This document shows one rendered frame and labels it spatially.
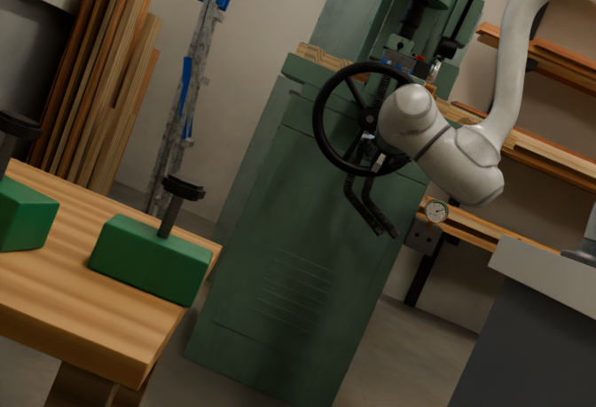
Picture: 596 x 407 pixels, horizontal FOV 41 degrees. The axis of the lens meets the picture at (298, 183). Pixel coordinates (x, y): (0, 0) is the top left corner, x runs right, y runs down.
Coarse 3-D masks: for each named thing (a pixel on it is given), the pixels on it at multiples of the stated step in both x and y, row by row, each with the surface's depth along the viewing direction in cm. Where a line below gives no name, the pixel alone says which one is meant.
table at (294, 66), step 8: (288, 56) 219; (296, 56) 219; (288, 64) 219; (296, 64) 219; (304, 64) 219; (312, 64) 218; (288, 72) 219; (296, 72) 219; (304, 72) 219; (312, 72) 219; (320, 72) 218; (328, 72) 218; (296, 80) 227; (304, 80) 219; (312, 80) 219; (320, 80) 219; (344, 80) 218; (352, 80) 218; (320, 88) 219; (336, 88) 218; (344, 88) 218; (360, 88) 218; (344, 96) 218; (352, 96) 218; (368, 96) 208; (368, 104) 209; (448, 120) 217; (456, 128) 217
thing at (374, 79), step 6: (372, 78) 208; (378, 78) 208; (414, 78) 208; (366, 84) 208; (372, 84) 208; (378, 84) 208; (390, 84) 208; (420, 84) 207; (366, 90) 208; (372, 90) 208; (390, 90) 208; (372, 96) 209
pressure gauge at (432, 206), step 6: (426, 204) 215; (432, 204) 212; (438, 204) 212; (444, 204) 212; (426, 210) 212; (432, 210) 212; (438, 210) 212; (444, 210) 212; (432, 216) 212; (438, 216) 212; (444, 216) 212; (432, 222) 212; (438, 222) 212
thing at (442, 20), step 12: (384, 0) 250; (456, 0) 249; (384, 12) 250; (444, 12) 249; (372, 24) 251; (444, 24) 250; (372, 36) 251; (432, 36) 250; (360, 48) 252; (432, 48) 250; (360, 60) 252
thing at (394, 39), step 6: (390, 36) 228; (396, 36) 228; (390, 42) 228; (396, 42) 228; (402, 42) 228; (408, 42) 228; (390, 48) 228; (396, 48) 228; (408, 48) 228; (408, 54) 228
